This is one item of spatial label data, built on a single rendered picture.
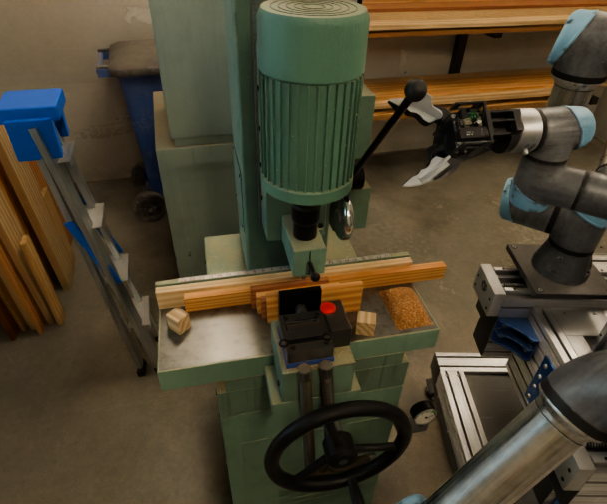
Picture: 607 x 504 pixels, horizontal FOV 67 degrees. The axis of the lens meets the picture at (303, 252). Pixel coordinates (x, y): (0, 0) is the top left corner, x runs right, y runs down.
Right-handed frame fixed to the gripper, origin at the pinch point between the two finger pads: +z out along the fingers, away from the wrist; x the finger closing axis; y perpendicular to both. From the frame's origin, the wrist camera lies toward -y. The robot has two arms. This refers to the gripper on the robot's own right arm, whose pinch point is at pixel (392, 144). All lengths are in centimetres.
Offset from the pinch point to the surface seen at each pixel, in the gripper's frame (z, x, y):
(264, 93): 20.5, -10.3, 0.0
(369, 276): -3.4, 19.1, -33.1
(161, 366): 44, 32, -26
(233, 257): 26, 6, -64
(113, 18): 75, -159, -183
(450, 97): -130, -103, -189
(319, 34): 13.5, -12.1, 12.4
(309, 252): 12.4, 13.6, -21.2
